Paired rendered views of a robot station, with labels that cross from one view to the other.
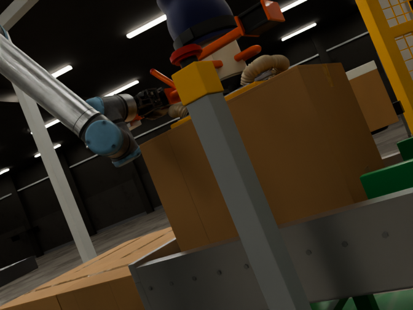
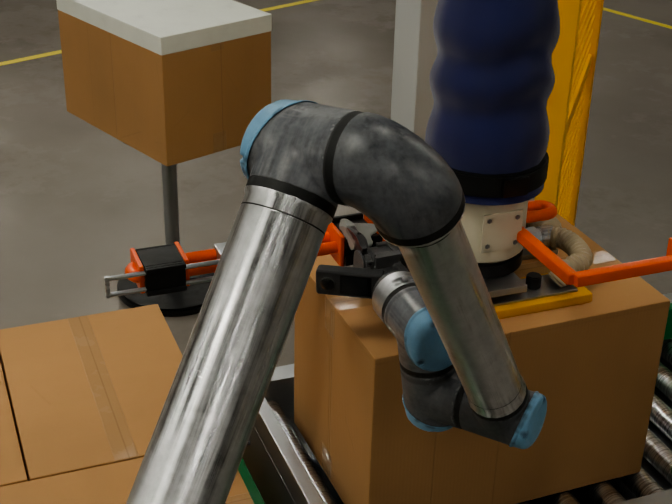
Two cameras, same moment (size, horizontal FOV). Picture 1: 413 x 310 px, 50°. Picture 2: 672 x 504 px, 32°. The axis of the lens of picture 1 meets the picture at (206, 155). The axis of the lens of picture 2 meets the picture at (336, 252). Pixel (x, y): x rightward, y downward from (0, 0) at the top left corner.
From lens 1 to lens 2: 2.10 m
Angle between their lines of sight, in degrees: 62
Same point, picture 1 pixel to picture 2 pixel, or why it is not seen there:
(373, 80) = (260, 52)
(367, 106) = (236, 99)
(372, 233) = not seen: outside the picture
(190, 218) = (415, 480)
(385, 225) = not seen: outside the picture
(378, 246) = not seen: outside the picture
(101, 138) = (536, 425)
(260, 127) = (590, 364)
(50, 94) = (504, 353)
